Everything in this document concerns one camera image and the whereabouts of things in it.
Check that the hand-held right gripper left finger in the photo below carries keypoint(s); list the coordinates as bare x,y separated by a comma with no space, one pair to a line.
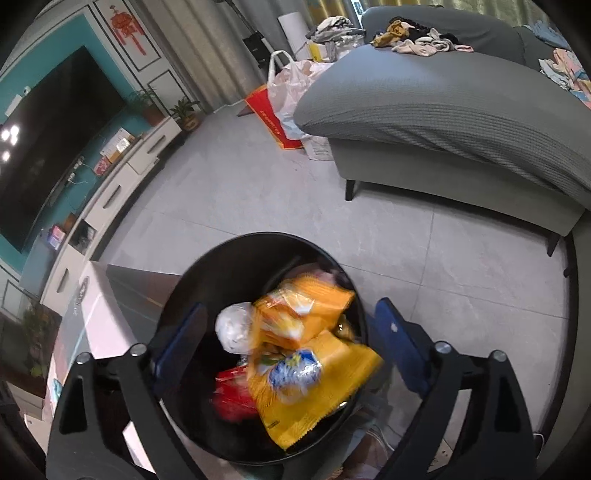
180,346

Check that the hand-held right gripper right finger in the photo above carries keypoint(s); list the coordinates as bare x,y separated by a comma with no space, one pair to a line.
401,341

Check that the red box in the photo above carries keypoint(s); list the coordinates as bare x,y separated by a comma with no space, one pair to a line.
233,392

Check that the black trash bin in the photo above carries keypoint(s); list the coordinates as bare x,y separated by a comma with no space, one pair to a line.
207,277

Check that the yellow snack bag blue logo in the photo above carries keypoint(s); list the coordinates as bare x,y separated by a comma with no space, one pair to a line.
323,397

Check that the orange yellow snack bag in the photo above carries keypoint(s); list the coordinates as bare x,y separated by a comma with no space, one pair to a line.
304,309

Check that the small display stand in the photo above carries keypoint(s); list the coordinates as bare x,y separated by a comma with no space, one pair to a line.
56,237

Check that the white television cabinet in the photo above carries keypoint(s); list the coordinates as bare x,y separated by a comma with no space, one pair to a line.
120,184

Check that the white paper sign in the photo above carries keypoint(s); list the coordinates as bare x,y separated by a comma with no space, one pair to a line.
117,143

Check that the potted green plant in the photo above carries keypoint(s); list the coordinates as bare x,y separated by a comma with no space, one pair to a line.
145,108
187,115

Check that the black television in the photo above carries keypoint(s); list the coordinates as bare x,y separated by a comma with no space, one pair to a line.
46,152

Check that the grey sofa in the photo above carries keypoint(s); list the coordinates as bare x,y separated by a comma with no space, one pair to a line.
438,101

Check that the red gift bag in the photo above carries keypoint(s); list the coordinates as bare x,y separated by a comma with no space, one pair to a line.
272,120

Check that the white plastic shopping bag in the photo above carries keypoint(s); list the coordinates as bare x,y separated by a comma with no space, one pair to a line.
291,87

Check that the grey curtain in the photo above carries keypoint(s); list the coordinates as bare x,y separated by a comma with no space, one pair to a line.
207,46

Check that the dark and beige clothes pile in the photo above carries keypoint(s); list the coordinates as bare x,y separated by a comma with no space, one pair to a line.
415,37

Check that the black tower device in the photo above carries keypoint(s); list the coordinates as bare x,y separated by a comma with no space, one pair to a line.
256,48

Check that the grey white clothes pile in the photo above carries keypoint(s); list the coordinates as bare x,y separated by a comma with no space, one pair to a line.
337,32

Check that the colourful pastel clothes pile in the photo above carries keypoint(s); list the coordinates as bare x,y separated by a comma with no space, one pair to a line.
568,69

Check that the white cylinder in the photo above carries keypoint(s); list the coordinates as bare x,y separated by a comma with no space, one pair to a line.
292,37

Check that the patterned gold curtain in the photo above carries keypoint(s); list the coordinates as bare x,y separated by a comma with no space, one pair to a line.
332,9

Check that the red wall decoration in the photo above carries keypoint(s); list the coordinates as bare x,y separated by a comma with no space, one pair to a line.
127,25

